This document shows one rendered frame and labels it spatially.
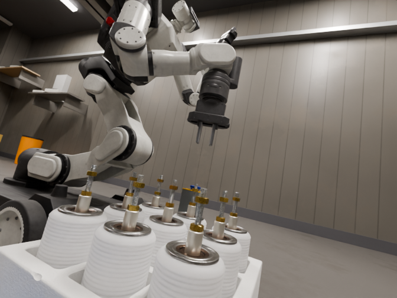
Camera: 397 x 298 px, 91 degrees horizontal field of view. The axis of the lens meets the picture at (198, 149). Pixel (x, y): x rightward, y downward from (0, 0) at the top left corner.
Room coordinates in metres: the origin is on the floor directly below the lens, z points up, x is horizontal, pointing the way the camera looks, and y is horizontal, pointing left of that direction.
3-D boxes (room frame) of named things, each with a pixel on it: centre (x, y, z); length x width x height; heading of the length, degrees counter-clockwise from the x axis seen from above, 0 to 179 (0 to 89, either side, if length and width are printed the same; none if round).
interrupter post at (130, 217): (0.34, 0.09, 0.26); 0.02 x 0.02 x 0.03
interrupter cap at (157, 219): (0.44, 0.04, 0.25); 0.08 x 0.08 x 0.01
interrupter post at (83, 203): (0.39, 0.19, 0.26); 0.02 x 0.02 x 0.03
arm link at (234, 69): (0.56, -0.02, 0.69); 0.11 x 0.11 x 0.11; 10
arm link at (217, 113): (0.55, -0.01, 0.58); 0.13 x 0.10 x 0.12; 84
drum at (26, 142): (4.00, 3.37, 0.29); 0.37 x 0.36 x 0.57; 67
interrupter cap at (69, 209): (0.39, 0.19, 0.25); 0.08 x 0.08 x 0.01
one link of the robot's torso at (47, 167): (0.95, 0.61, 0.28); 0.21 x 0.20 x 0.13; 67
